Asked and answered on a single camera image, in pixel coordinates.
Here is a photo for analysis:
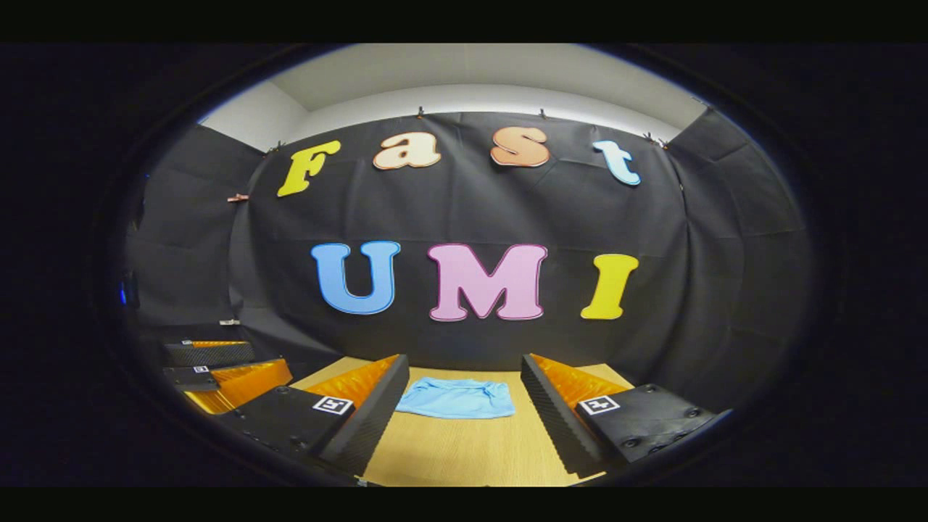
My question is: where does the black backdrop cloth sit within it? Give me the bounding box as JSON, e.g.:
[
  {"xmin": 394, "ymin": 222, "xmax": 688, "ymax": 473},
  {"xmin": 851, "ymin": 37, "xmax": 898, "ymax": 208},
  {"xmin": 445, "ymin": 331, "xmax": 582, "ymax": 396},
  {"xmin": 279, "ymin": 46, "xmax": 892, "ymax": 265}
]
[{"xmin": 122, "ymin": 109, "xmax": 814, "ymax": 410}]

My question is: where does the light blue T-shirt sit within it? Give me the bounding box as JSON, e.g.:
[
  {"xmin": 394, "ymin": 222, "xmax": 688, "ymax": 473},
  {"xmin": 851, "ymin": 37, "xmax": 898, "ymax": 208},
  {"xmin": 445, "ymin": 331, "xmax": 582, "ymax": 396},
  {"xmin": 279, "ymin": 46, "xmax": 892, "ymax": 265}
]
[{"xmin": 395, "ymin": 376, "xmax": 518, "ymax": 421}]

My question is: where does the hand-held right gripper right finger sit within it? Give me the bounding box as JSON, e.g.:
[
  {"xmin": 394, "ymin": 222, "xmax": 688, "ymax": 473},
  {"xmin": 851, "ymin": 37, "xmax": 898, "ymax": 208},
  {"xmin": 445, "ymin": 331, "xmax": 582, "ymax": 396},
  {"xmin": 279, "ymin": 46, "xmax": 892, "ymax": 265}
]
[{"xmin": 520, "ymin": 352, "xmax": 720, "ymax": 480}]

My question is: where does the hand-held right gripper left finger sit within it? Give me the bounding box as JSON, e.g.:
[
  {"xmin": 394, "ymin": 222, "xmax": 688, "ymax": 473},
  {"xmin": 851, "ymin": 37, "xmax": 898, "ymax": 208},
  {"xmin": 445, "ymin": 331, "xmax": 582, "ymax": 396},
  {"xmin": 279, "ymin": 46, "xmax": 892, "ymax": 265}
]
[{"xmin": 216, "ymin": 353, "xmax": 411, "ymax": 479}]

